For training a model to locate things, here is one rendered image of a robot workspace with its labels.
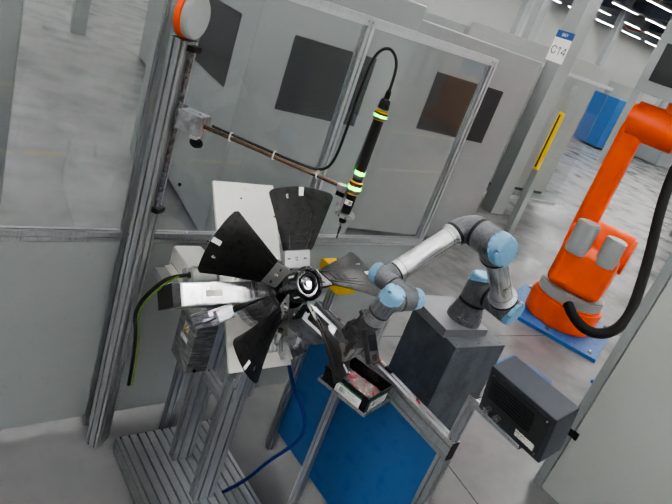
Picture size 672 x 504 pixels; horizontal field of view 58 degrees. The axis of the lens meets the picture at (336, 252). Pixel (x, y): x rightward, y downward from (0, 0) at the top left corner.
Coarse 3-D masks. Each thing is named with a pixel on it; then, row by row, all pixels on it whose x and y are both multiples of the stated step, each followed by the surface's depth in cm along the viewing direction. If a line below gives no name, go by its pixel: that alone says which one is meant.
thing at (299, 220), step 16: (272, 192) 212; (304, 192) 213; (320, 192) 214; (288, 208) 212; (304, 208) 212; (320, 208) 212; (288, 224) 211; (304, 224) 210; (320, 224) 211; (288, 240) 210; (304, 240) 209
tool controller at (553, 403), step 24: (504, 360) 194; (504, 384) 188; (528, 384) 185; (480, 408) 200; (504, 408) 190; (528, 408) 181; (552, 408) 178; (576, 408) 179; (528, 432) 184; (552, 432) 176
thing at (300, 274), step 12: (288, 276) 202; (300, 276) 201; (312, 276) 203; (276, 288) 206; (288, 288) 201; (300, 288) 200; (312, 288) 202; (276, 300) 206; (300, 300) 201; (312, 300) 201
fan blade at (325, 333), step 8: (320, 320) 211; (320, 328) 204; (328, 336) 208; (328, 344) 205; (336, 344) 214; (328, 352) 203; (336, 352) 209; (336, 360) 206; (336, 368) 204; (344, 368) 211; (336, 376) 203; (344, 376) 208
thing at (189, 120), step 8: (184, 104) 211; (184, 112) 206; (192, 112) 208; (200, 112) 211; (176, 120) 208; (184, 120) 207; (192, 120) 206; (200, 120) 205; (208, 120) 210; (176, 128) 211; (184, 128) 208; (192, 128) 207; (200, 128) 208
